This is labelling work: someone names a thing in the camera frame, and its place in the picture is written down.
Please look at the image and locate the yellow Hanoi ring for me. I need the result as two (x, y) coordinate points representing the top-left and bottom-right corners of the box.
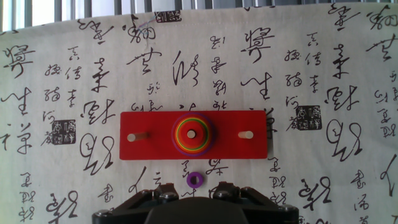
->
(173, 115), (212, 154)

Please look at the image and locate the calligraphy printed cream cloth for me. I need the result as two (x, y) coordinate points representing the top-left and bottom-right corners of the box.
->
(0, 2), (398, 224)

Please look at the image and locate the red Hanoi ring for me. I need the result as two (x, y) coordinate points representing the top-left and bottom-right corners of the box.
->
(177, 119), (209, 147)

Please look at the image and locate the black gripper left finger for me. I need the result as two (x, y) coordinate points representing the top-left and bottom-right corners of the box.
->
(91, 182), (180, 224)

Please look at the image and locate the green Hanoi ring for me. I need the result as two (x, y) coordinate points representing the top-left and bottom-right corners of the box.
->
(175, 117), (210, 152)

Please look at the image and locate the small purple Hanoi ring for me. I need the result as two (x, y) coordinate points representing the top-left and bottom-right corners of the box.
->
(186, 171), (205, 189)

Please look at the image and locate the red Hanoi base board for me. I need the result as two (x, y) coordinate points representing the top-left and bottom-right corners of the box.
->
(119, 110), (269, 161)

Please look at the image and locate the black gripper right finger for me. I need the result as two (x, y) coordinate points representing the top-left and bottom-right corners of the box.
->
(213, 182), (299, 224)

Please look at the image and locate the large purple Hanoi ring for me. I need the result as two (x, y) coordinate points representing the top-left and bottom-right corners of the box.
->
(170, 111), (216, 157)

